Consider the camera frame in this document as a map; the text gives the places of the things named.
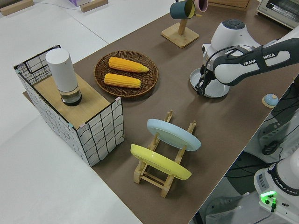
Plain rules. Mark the brown wicker basket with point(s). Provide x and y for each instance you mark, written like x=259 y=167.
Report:
x=149 y=81

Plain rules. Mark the wooden plate rack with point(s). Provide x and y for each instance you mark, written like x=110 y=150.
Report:
x=149 y=179

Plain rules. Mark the blue call bell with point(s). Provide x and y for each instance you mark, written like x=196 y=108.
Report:
x=269 y=100

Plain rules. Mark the wooden mug tree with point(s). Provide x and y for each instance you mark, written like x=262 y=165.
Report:
x=180 y=37

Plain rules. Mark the wooden cabinet box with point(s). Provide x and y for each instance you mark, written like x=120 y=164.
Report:
x=229 y=3

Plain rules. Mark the pink mug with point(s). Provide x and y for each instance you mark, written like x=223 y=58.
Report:
x=202 y=4

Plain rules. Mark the yellow corn cob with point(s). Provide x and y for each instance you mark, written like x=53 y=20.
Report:
x=126 y=65
x=121 y=81

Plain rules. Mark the brown table mat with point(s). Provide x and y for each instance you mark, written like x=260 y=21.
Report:
x=210 y=130

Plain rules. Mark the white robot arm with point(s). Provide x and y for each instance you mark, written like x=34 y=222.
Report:
x=233 y=70

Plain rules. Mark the purple box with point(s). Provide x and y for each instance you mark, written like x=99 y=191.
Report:
x=79 y=2

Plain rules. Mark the gray plate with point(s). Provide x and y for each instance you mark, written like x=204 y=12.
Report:
x=217 y=89

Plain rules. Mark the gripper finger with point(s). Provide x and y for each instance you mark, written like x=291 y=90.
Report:
x=204 y=89
x=199 y=88

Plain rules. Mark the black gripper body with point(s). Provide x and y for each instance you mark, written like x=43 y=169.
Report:
x=209 y=75

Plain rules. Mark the white toaster oven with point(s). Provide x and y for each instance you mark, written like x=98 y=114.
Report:
x=278 y=9

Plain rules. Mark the light wooden bar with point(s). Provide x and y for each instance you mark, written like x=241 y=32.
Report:
x=93 y=5
x=16 y=7

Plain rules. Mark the light blue plate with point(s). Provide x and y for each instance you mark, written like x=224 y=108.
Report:
x=170 y=135

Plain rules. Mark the dark blue mug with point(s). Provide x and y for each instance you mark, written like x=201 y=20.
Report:
x=178 y=10

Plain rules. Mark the yellow plate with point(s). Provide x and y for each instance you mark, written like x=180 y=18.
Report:
x=158 y=161

